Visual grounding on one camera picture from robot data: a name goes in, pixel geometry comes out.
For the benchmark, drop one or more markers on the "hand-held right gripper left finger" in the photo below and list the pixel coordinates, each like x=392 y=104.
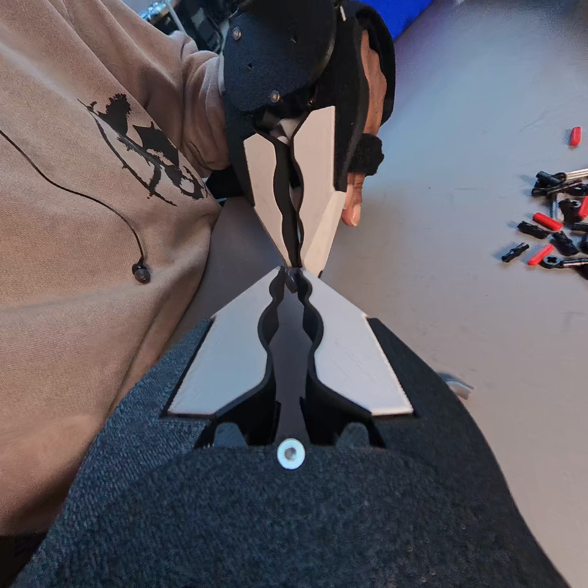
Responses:
x=220 y=367

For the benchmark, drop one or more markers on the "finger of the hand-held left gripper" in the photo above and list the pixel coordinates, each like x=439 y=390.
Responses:
x=262 y=174
x=319 y=174

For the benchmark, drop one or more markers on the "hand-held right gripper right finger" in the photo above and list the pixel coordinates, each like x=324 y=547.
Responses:
x=353 y=367

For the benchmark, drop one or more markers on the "grey bent rod red caps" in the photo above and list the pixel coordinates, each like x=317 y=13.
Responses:
x=292 y=281

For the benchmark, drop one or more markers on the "grey desk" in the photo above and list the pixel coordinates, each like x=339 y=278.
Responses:
x=459 y=298

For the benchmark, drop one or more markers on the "person's left forearm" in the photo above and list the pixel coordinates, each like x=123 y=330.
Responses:
x=202 y=115

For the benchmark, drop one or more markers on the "black chair armrest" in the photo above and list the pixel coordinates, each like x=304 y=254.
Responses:
x=223 y=186

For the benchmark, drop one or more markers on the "blue storage bin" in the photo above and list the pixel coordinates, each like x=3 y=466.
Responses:
x=404 y=16

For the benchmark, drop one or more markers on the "red axle pin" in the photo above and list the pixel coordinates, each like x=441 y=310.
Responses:
x=575 y=136

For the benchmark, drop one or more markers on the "pile of black red pins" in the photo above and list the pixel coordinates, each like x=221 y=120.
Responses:
x=546 y=221

